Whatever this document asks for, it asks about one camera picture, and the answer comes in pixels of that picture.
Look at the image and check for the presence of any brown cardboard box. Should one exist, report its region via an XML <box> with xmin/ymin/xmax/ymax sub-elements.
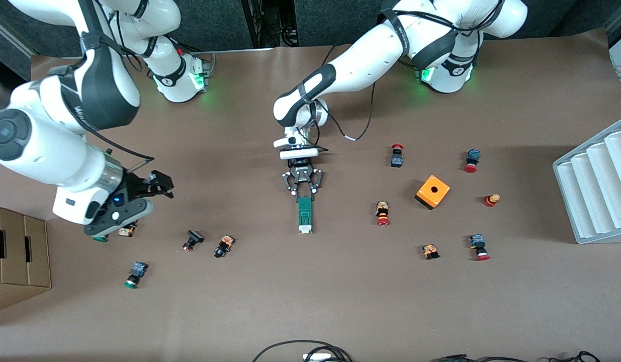
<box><xmin>0</xmin><ymin>204</ymin><xmax>53</xmax><ymax>315</ymax></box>

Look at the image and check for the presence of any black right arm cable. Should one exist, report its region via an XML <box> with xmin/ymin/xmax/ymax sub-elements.
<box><xmin>81</xmin><ymin>118</ymin><xmax>155</xmax><ymax>162</ymax></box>

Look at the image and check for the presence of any brown paper table cover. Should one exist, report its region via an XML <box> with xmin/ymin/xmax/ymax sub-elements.
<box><xmin>0</xmin><ymin>28</ymin><xmax>621</xmax><ymax>362</ymax></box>

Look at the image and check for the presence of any white ridged plastic tray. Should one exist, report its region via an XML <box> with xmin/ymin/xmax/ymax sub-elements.
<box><xmin>553</xmin><ymin>120</ymin><xmax>621</xmax><ymax>245</ymax></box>

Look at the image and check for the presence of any black curly cable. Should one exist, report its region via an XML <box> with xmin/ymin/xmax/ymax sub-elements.
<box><xmin>549</xmin><ymin>351</ymin><xmax>602</xmax><ymax>362</ymax></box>

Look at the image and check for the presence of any black button with orange block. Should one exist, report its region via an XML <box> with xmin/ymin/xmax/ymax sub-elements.
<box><xmin>213</xmin><ymin>234</ymin><xmax>235</xmax><ymax>259</ymax></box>

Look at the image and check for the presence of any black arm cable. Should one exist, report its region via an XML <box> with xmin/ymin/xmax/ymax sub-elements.
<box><xmin>81</xmin><ymin>118</ymin><xmax>155</xmax><ymax>162</ymax></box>
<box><xmin>318</xmin><ymin>83</ymin><xmax>376</xmax><ymax>142</ymax></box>

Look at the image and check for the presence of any black looped floor cable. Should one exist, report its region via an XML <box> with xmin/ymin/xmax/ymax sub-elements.
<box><xmin>252</xmin><ymin>340</ymin><xmax>353</xmax><ymax>362</ymax></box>

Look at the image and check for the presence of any orange button enclosure box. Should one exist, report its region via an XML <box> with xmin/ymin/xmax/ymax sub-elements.
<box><xmin>415</xmin><ymin>174</ymin><xmax>451</xmax><ymax>211</ymax></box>

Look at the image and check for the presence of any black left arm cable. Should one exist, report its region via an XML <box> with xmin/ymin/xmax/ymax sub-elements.
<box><xmin>318</xmin><ymin>83</ymin><xmax>376</xmax><ymax>142</ymax></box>

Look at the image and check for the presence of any black square button red base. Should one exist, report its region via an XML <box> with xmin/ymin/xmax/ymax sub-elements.
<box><xmin>182</xmin><ymin>230</ymin><xmax>205</xmax><ymax>252</ymax></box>

